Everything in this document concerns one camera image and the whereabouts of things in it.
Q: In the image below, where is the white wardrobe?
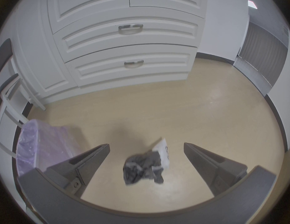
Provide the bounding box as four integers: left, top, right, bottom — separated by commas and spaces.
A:
10, 0, 207, 104

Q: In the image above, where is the white printed wrapper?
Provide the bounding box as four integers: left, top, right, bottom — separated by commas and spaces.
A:
152, 138, 171, 170

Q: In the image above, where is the purple plastic bag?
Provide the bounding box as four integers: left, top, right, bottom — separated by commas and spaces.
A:
16, 119, 89, 175

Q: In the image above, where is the dark grey white chair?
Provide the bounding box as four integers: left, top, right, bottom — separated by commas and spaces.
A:
0, 39, 46, 159

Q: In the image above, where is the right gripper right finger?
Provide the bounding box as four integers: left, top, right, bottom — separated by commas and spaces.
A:
183, 142, 248, 197

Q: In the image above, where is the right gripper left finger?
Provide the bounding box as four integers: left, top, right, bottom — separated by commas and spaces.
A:
45, 144, 110, 197

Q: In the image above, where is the black plastic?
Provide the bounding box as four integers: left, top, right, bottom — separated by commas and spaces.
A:
123, 149, 164, 186

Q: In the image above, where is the white trash bin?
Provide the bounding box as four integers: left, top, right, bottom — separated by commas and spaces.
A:
18, 121, 88, 173

